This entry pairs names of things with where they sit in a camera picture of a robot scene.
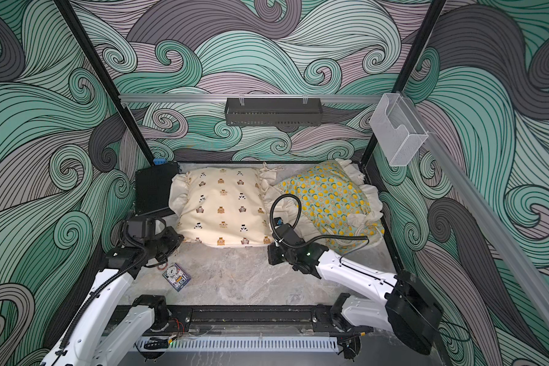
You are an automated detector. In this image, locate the lemon print pillow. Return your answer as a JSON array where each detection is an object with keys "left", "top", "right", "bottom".
[{"left": 264, "top": 159, "right": 385, "bottom": 247}]

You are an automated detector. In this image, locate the small blue card box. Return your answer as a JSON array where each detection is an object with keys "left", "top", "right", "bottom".
[{"left": 163, "top": 263, "right": 192, "bottom": 292}]

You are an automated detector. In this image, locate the horizontal aluminium rail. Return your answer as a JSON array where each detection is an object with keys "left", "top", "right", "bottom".
[{"left": 118, "top": 93, "right": 382, "bottom": 105}]

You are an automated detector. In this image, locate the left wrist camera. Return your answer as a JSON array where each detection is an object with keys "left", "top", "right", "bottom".
[{"left": 125, "top": 217, "right": 156, "bottom": 239}]

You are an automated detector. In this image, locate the right side aluminium rail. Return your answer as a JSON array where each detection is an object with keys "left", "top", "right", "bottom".
[{"left": 410, "top": 98, "right": 549, "bottom": 329}]

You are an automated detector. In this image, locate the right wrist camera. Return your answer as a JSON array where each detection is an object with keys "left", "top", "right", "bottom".
[{"left": 273, "top": 217, "right": 306, "bottom": 249}]

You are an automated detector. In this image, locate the clear acrylic wall holder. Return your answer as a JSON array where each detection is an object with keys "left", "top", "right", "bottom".
[{"left": 369, "top": 93, "right": 428, "bottom": 167}]

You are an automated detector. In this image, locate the black perforated wall tray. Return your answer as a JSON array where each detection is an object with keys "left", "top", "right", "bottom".
[{"left": 224, "top": 97, "right": 323, "bottom": 129}]

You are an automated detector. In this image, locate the black electronics box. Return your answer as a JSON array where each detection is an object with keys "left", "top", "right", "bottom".
[{"left": 134, "top": 162, "right": 181, "bottom": 217}]

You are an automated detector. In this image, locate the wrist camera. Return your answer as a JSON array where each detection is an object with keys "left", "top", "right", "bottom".
[
  {"left": 273, "top": 217, "right": 306, "bottom": 249},
  {"left": 125, "top": 217, "right": 156, "bottom": 239}
]

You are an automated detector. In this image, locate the white slotted cable duct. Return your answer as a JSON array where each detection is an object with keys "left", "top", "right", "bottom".
[{"left": 134, "top": 336, "right": 339, "bottom": 353}]

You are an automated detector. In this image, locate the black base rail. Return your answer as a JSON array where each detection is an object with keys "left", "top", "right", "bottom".
[{"left": 146, "top": 304, "right": 374, "bottom": 335}]

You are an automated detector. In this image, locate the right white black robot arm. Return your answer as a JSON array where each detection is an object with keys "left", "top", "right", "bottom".
[{"left": 267, "top": 243, "right": 443, "bottom": 355}]

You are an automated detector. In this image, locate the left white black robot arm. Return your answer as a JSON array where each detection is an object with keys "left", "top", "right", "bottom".
[{"left": 41, "top": 227, "right": 184, "bottom": 365}]

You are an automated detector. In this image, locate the cream bear print pillow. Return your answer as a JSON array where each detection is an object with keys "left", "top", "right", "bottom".
[{"left": 169, "top": 166, "right": 277, "bottom": 248}]

